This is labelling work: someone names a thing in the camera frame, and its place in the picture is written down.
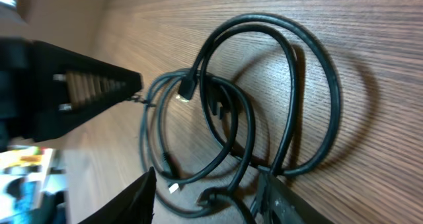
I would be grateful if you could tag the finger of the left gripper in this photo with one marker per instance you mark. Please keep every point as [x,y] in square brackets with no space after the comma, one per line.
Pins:
[47,91]

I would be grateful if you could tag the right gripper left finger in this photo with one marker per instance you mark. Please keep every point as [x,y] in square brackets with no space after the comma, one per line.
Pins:
[133,205]

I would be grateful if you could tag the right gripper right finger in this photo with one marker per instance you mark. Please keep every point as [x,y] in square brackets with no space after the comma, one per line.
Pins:
[278,204]

